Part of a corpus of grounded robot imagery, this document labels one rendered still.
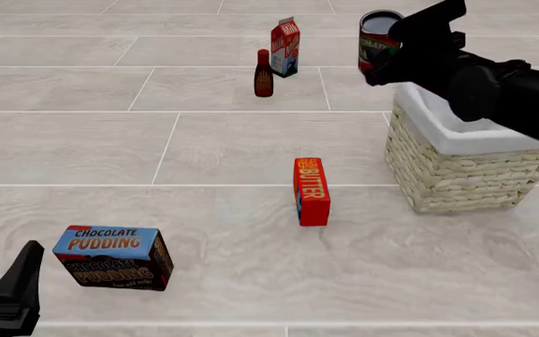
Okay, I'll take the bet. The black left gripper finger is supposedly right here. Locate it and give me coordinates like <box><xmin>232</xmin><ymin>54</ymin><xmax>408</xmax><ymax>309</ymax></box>
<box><xmin>0</xmin><ymin>240</ymin><xmax>46</xmax><ymax>311</ymax></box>

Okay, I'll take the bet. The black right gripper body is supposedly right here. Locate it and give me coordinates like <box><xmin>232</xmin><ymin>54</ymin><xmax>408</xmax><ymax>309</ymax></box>
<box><xmin>402</xmin><ymin>22</ymin><xmax>467</xmax><ymax>84</ymax></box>

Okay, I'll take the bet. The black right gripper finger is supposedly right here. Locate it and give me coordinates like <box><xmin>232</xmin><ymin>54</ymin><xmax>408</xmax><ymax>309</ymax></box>
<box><xmin>364</xmin><ymin>48</ymin><xmax>423</xmax><ymax>87</ymax></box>
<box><xmin>387</xmin><ymin>0</ymin><xmax>468</xmax><ymax>43</ymax></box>

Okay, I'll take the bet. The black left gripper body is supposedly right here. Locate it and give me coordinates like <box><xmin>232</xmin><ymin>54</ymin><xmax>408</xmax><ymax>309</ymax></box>
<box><xmin>0</xmin><ymin>300</ymin><xmax>42</xmax><ymax>337</ymax></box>

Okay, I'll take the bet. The red tomato sauce can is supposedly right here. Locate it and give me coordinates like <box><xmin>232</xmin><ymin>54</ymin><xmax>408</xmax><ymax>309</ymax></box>
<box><xmin>358</xmin><ymin>8</ymin><xmax>405</xmax><ymax>76</ymax></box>

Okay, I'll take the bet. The woven basket with white liner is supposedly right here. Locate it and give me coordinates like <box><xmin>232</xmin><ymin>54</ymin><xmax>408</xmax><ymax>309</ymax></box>
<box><xmin>384</xmin><ymin>81</ymin><xmax>539</xmax><ymax>214</ymax></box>

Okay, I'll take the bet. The dark red sauce bottle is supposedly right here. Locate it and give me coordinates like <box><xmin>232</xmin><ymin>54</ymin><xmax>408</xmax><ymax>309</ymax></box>
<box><xmin>253</xmin><ymin>48</ymin><xmax>275</xmax><ymax>98</ymax></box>

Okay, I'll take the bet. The blue chocolate pudding box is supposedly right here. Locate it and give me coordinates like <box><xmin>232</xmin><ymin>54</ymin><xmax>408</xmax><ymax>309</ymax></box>
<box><xmin>51</xmin><ymin>225</ymin><xmax>175</xmax><ymax>292</ymax></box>

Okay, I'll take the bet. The red and white milk carton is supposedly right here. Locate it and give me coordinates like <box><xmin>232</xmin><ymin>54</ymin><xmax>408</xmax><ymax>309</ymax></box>
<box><xmin>270</xmin><ymin>16</ymin><xmax>302</xmax><ymax>79</ymax></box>

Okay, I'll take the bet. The red butter box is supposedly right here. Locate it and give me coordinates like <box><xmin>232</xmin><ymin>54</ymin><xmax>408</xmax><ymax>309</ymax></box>
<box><xmin>293</xmin><ymin>157</ymin><xmax>331</xmax><ymax>227</ymax></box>

